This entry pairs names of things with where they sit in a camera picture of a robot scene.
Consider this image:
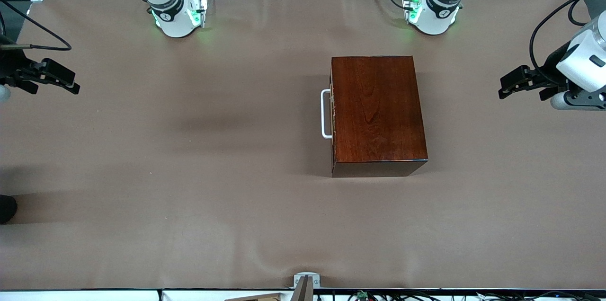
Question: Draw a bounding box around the wooden drawer with white handle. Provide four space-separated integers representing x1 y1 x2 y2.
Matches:
321 86 337 162

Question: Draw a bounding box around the dark wooden drawer cabinet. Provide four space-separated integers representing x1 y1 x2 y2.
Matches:
330 56 429 178

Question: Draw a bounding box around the black round object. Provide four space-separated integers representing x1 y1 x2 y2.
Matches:
0 195 18 225

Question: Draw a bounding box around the brown table cloth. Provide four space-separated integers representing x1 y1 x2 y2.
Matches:
0 0 606 291

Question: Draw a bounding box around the white flat panel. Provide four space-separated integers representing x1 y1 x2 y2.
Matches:
0 290 159 301
162 291 294 301

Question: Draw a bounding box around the flat wooden piece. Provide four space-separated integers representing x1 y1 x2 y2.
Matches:
225 293 281 301

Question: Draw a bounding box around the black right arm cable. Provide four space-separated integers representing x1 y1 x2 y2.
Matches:
0 0 72 52

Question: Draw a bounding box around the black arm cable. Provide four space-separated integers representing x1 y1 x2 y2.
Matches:
529 0 606 85
0 0 72 52

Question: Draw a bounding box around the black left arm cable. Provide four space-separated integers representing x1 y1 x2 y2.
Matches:
529 0 606 85

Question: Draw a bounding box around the small metal clamp bracket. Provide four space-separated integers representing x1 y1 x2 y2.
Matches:
294 273 321 290

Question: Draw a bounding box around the grey upright post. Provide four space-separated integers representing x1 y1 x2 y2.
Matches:
291 276 314 301

